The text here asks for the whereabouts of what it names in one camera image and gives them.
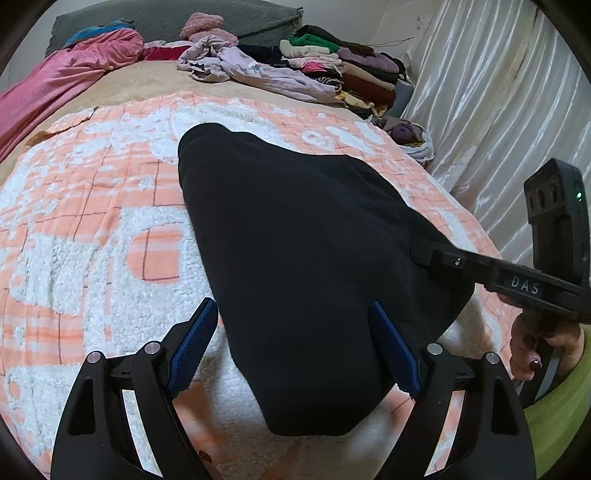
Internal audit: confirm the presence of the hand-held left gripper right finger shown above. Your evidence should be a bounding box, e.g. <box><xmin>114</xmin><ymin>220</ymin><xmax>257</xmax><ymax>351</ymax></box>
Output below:
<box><xmin>368</xmin><ymin>301</ymin><xmax>537</xmax><ymax>480</ymax></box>

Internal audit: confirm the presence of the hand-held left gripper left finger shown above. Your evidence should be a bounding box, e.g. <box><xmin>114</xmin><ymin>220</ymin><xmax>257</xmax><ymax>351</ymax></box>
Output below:
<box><xmin>51</xmin><ymin>298</ymin><xmax>219</xmax><ymax>480</ymax></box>

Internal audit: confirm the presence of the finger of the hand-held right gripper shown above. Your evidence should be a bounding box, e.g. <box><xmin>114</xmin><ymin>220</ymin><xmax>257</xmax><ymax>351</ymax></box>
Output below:
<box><xmin>409</xmin><ymin>244</ymin><xmax>497</xmax><ymax>284</ymax></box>

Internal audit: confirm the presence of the black and orange sweater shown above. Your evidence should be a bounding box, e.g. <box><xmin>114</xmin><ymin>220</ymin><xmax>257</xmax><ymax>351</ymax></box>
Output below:
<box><xmin>178</xmin><ymin>122</ymin><xmax>476</xmax><ymax>437</ymax></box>

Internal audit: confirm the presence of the person's right forearm green sleeve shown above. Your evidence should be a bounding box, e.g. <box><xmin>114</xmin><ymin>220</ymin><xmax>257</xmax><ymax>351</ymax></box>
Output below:
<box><xmin>522</xmin><ymin>323</ymin><xmax>591</xmax><ymax>467</ymax></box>

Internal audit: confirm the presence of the pile of folded clothes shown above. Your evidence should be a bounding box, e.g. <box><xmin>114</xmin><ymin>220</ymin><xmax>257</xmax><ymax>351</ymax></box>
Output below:
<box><xmin>240</xmin><ymin>25</ymin><xmax>414</xmax><ymax>118</ymax></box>

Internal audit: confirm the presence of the person's right hand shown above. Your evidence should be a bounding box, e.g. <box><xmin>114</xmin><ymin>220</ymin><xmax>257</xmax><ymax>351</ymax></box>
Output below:
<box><xmin>501</xmin><ymin>295</ymin><xmax>585</xmax><ymax>381</ymax></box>

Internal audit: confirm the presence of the purple and beige cloth heap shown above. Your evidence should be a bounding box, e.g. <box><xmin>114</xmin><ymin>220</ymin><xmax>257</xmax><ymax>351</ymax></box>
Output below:
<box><xmin>372</xmin><ymin>115</ymin><xmax>435</xmax><ymax>162</ymax></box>

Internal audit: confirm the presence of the white satin curtain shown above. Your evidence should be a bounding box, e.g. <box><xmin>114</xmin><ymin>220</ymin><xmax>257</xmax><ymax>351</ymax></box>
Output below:
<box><xmin>402</xmin><ymin>0</ymin><xmax>591</xmax><ymax>259</ymax></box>

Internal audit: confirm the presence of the orange and white patterned blanket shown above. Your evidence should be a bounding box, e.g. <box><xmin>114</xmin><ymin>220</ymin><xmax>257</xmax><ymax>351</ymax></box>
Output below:
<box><xmin>0</xmin><ymin>90</ymin><xmax>522</xmax><ymax>480</ymax></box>

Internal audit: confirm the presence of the beige fleece blanket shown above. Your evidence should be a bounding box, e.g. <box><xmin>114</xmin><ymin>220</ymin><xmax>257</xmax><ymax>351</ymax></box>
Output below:
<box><xmin>0</xmin><ymin>58</ymin><xmax>370</xmax><ymax>185</ymax></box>

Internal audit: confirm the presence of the red garment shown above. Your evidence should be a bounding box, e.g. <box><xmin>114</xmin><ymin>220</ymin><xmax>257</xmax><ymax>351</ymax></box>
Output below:
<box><xmin>141</xmin><ymin>41</ymin><xmax>195</xmax><ymax>62</ymax></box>

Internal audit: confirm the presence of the pink satin blanket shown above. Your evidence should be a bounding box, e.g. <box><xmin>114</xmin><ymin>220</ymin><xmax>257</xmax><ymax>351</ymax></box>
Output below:
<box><xmin>0</xmin><ymin>28</ymin><xmax>145</xmax><ymax>162</ymax></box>

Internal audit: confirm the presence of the pink fuzzy garment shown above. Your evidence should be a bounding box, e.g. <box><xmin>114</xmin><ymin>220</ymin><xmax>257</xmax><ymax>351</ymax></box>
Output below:
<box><xmin>179</xmin><ymin>11</ymin><xmax>238</xmax><ymax>44</ymax></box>

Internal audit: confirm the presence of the teal cloth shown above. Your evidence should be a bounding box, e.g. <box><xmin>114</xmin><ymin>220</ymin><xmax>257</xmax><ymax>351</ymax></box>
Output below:
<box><xmin>62</xmin><ymin>18</ymin><xmax>137</xmax><ymax>49</ymax></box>

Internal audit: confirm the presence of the grey pillow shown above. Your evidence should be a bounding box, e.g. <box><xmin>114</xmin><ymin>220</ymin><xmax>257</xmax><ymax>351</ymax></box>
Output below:
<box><xmin>46</xmin><ymin>0</ymin><xmax>303</xmax><ymax>58</ymax></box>

